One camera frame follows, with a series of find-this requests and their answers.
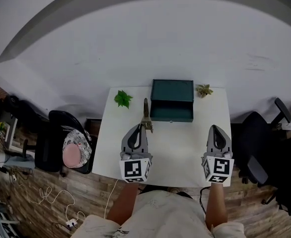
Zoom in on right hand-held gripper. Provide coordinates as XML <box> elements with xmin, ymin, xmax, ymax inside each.
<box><xmin>201</xmin><ymin>124</ymin><xmax>235</xmax><ymax>184</ymax></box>

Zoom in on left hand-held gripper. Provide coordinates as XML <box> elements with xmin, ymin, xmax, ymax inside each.
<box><xmin>118</xmin><ymin>123</ymin><xmax>153</xmax><ymax>184</ymax></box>

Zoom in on brass clasp tool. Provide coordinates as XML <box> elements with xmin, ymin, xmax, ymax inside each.
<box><xmin>140</xmin><ymin>97</ymin><xmax>154</xmax><ymax>134</ymax></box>

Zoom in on dark green metal box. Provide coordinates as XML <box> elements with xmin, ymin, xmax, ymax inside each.
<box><xmin>149</xmin><ymin>79</ymin><xmax>195</xmax><ymax>123</ymax></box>

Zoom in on person's right forearm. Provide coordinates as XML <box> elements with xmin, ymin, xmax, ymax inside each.
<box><xmin>205</xmin><ymin>182</ymin><xmax>228</xmax><ymax>230</ymax></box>

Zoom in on person's left forearm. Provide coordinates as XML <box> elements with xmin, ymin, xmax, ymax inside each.
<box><xmin>107</xmin><ymin>182</ymin><xmax>140</xmax><ymax>226</ymax></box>

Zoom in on black office chair grey armrests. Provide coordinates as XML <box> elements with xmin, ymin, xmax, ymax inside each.
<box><xmin>237</xmin><ymin>97</ymin><xmax>291</xmax><ymax>188</ymax></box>

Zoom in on person's black shorts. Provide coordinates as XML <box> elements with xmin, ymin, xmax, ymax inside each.
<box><xmin>138</xmin><ymin>184</ymin><xmax>194</xmax><ymax>200</ymax></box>

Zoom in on green potted plant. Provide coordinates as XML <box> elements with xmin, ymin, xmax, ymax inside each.
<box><xmin>114</xmin><ymin>90</ymin><xmax>134</xmax><ymax>110</ymax></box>

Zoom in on floral seat cushion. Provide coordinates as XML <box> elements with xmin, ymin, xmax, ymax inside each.
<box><xmin>62</xmin><ymin>129</ymin><xmax>93</xmax><ymax>168</ymax></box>

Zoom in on pale variegated potted plant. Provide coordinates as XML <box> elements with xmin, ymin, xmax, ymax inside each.
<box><xmin>195</xmin><ymin>84</ymin><xmax>214</xmax><ymax>99</ymax></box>

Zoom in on pink round cushion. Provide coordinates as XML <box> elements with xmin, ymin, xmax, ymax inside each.
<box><xmin>63</xmin><ymin>143</ymin><xmax>82</xmax><ymax>168</ymax></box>

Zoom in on black folding chair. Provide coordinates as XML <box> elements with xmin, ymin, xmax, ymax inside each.
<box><xmin>48</xmin><ymin>110</ymin><xmax>98</xmax><ymax>175</ymax></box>

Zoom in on black mesh office chair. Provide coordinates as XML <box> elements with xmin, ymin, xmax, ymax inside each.
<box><xmin>261</xmin><ymin>137</ymin><xmax>291</xmax><ymax>217</ymax></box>

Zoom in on person's beige shirt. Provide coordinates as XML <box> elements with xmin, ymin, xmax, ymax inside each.
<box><xmin>71</xmin><ymin>188</ymin><xmax>245</xmax><ymax>238</ymax></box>

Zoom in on black high-back office chair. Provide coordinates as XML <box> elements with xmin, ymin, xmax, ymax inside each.
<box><xmin>5</xmin><ymin>95</ymin><xmax>65</xmax><ymax>179</ymax></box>

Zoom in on white power strip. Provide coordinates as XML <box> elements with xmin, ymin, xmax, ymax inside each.
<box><xmin>65</xmin><ymin>218</ymin><xmax>78</xmax><ymax>229</ymax></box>

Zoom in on white side desk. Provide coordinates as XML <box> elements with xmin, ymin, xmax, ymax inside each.
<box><xmin>0</xmin><ymin>103</ymin><xmax>19</xmax><ymax>156</ymax></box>

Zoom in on long white cable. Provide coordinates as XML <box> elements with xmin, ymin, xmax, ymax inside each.
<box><xmin>104</xmin><ymin>178</ymin><xmax>120</xmax><ymax>219</ymax></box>

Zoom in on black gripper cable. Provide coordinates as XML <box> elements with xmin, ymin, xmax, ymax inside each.
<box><xmin>198</xmin><ymin>185</ymin><xmax>210</xmax><ymax>214</ymax></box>

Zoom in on thin looped white cable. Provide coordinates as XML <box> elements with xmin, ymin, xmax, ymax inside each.
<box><xmin>17</xmin><ymin>182</ymin><xmax>86</xmax><ymax>227</ymax></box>

